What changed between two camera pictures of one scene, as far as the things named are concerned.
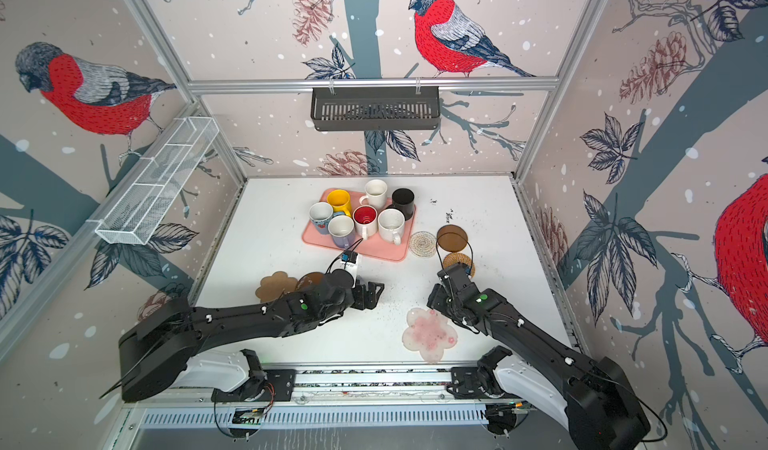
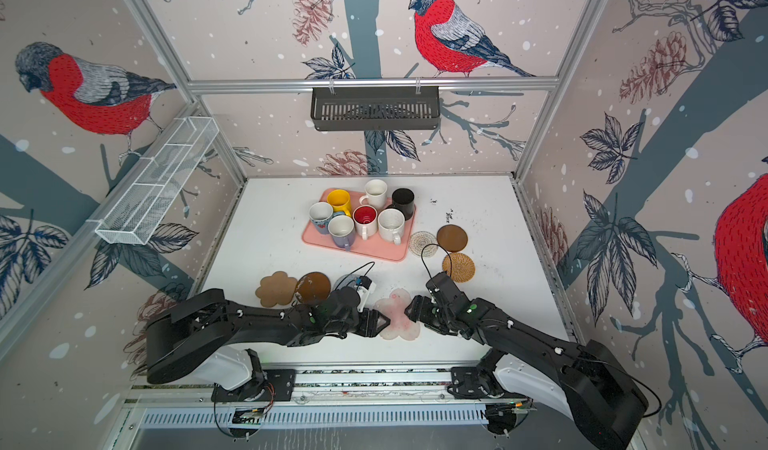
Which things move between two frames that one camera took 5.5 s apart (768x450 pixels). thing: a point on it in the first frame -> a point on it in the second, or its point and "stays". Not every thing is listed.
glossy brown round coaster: [310, 279] stays
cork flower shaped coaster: [271, 287] stays
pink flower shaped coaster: [429, 334] -> [393, 308]
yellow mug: [340, 200] stays
